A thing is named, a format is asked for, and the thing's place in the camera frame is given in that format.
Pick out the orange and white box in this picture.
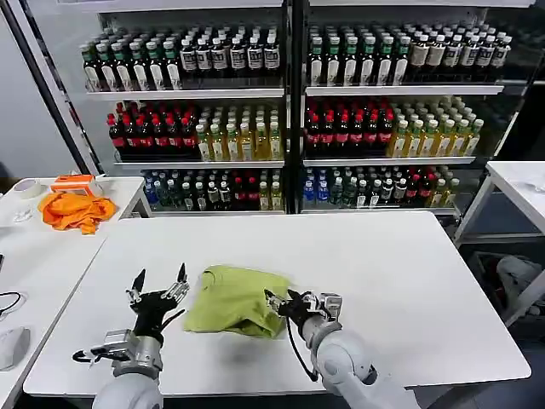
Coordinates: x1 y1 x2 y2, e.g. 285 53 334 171
49 173 103 198

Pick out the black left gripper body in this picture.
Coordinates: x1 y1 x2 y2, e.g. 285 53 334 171
129 289 187 343

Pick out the black basket with grey clothes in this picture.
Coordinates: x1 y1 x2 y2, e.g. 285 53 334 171
468 251 545 340

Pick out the black slanted pole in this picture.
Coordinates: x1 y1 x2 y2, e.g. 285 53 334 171
16 0 103 176

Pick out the shelf unit with bottles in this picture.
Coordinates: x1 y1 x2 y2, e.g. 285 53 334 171
79 0 293 216
296 0 536 216

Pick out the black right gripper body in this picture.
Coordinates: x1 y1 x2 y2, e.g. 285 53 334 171
278 292 318 327

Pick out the grey rounded object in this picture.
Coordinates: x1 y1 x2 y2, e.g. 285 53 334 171
0 326 33 372

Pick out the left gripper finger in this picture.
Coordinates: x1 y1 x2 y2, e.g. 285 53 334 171
125 268 146 302
161 262 192 302

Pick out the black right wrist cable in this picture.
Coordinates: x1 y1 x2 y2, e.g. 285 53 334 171
284 315 320 383

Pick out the orange cloth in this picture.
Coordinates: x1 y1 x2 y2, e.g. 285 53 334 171
37 191 118 236

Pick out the white tape roll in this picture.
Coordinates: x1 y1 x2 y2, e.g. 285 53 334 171
12 178 42 199

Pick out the thin black cable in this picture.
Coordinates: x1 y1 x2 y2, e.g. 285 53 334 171
0 291 27 317

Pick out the white side table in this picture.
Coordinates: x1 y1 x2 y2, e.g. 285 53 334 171
0 176 146 409

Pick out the white table with grey legs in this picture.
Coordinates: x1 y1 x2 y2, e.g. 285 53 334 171
452 160 545 327

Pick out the green shirt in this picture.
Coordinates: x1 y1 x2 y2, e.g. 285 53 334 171
183 264 300 340

